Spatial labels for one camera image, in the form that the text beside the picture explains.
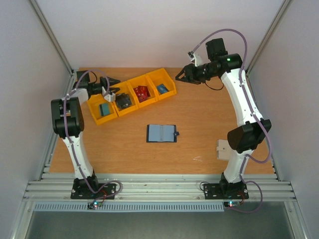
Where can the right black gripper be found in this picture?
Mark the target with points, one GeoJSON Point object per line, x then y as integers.
{"type": "Point", "coordinates": [190, 73]}

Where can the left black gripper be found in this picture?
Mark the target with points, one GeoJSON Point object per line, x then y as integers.
{"type": "Point", "coordinates": [106, 88]}

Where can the teal credit card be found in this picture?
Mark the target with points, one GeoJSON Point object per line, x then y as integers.
{"type": "Point", "coordinates": [104, 109]}

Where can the blue card holder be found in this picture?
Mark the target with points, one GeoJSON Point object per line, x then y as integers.
{"type": "Point", "coordinates": [161, 133]}

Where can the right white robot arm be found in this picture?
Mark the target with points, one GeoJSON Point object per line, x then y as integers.
{"type": "Point", "coordinates": [251, 126]}

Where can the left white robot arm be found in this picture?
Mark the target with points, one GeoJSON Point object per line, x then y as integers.
{"type": "Point", "coordinates": [68, 124]}

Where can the black cards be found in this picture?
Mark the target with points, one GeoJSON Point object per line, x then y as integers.
{"type": "Point", "coordinates": [123, 101]}

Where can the blue card in bin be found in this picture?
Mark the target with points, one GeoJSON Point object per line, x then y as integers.
{"type": "Point", "coordinates": [162, 89]}

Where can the red cards in bin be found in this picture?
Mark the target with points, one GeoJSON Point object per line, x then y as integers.
{"type": "Point", "coordinates": [142, 93]}

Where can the beige card holder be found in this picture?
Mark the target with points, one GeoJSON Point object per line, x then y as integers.
{"type": "Point", "coordinates": [223, 150]}

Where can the yellow bin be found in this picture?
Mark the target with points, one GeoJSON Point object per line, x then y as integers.
{"type": "Point", "coordinates": [127, 89]}
{"type": "Point", "coordinates": [161, 76]}
{"type": "Point", "coordinates": [144, 80]}
{"type": "Point", "coordinates": [94, 103]}

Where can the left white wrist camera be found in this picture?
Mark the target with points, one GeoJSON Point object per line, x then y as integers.
{"type": "Point", "coordinates": [108, 95]}

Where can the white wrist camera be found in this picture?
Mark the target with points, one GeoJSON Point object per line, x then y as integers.
{"type": "Point", "coordinates": [108, 95]}
{"type": "Point", "coordinates": [195, 59]}

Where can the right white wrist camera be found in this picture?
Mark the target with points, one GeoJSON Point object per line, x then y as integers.
{"type": "Point", "coordinates": [195, 59]}

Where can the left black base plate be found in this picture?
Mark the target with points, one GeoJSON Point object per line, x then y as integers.
{"type": "Point", "coordinates": [81, 193]}

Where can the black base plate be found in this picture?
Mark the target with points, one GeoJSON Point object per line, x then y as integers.
{"type": "Point", "coordinates": [214, 191]}
{"type": "Point", "coordinates": [81, 193]}

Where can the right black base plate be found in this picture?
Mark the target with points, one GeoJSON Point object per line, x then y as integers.
{"type": "Point", "coordinates": [214, 191]}

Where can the aluminium rail frame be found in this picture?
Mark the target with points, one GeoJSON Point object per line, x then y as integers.
{"type": "Point", "coordinates": [159, 187]}

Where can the grey slotted cable duct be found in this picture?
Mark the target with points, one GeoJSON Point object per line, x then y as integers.
{"type": "Point", "coordinates": [129, 207]}

